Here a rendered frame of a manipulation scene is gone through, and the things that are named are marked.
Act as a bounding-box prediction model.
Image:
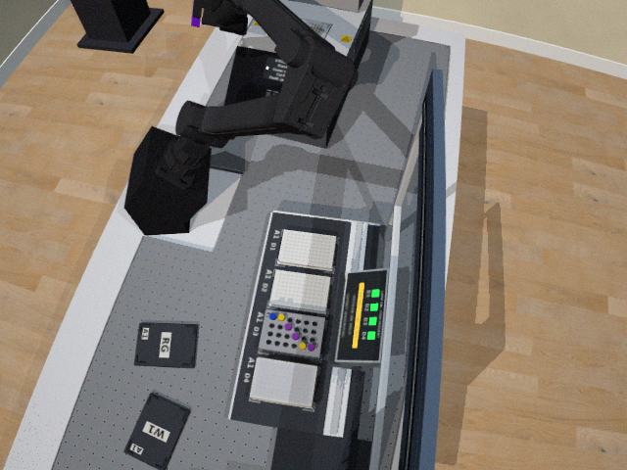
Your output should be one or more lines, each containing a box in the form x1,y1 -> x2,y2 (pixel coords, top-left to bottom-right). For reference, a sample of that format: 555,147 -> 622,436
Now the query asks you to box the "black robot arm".
155,0 -> 359,191

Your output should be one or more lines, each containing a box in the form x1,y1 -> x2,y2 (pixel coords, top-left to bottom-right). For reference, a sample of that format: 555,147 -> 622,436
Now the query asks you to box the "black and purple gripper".
191,0 -> 248,36

